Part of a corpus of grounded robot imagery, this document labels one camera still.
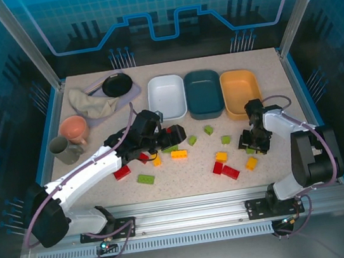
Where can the long green lego brick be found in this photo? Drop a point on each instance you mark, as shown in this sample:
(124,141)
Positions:
(146,179)
(171,149)

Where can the small green lego brick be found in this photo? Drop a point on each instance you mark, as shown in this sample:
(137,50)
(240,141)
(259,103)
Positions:
(249,150)
(192,140)
(208,130)
(225,140)

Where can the square yellow lego brick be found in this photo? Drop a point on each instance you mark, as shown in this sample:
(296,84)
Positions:
(251,163)
(221,156)
(156,161)

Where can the long red lego brick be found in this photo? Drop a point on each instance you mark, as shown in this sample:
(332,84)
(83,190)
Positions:
(122,173)
(231,172)

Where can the square red lego brick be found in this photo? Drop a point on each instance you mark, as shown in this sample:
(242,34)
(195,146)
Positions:
(218,168)

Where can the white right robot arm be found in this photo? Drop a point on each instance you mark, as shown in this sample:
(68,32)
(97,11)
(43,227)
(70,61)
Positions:
(286,122)

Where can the long yellow lego brick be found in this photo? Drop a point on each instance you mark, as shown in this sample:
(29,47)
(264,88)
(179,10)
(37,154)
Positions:
(179,154)

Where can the lavender plastic tray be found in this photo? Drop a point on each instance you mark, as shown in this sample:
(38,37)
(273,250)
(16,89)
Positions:
(129,98)

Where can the yellow rectangular container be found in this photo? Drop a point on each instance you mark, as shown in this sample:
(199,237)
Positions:
(239,90)

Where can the white rectangular container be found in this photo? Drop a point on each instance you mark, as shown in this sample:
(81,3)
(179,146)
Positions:
(166,96)

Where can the teal rectangular container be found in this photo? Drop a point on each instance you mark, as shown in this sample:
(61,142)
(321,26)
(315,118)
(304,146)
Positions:
(203,94)

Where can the black round plate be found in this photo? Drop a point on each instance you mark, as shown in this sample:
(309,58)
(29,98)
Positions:
(117,84)

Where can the beige crumpled cloth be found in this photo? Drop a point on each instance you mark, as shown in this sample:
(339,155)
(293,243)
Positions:
(91,105)

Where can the pale wooden utensil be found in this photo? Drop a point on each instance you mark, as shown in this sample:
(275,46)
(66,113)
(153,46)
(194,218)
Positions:
(94,88)

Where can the small lit connector board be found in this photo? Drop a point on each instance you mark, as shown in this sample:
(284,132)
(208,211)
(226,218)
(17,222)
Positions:
(105,247)
(289,221)

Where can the grey ceramic mug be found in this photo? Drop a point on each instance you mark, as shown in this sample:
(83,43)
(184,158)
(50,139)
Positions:
(62,149)

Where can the aluminium table side rail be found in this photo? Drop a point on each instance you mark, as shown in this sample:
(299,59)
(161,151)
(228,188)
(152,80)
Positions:
(298,85)
(59,100)

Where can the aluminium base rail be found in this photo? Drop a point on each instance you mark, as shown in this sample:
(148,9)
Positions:
(186,210)

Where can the aluminium frame post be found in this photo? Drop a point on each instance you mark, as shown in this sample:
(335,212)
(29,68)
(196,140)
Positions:
(28,43)
(300,5)

